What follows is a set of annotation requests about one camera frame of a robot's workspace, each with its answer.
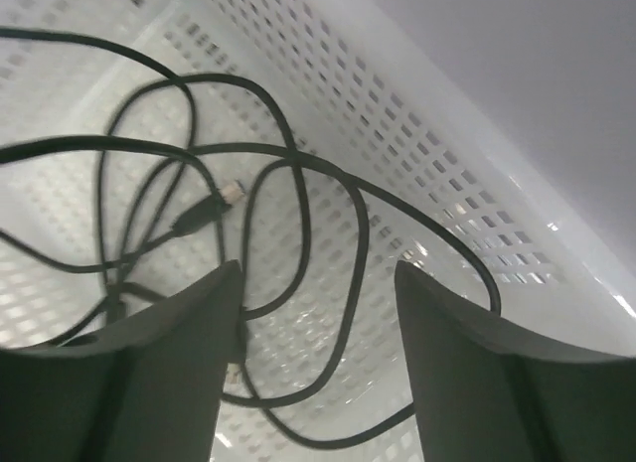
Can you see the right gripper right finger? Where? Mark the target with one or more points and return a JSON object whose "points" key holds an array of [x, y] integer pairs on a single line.
{"points": [[487, 389]]}

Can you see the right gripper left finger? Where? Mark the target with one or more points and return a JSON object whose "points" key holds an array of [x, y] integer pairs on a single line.
{"points": [[145, 388]]}

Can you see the right white perforated basket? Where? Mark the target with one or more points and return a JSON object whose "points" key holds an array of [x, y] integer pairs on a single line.
{"points": [[346, 106]]}

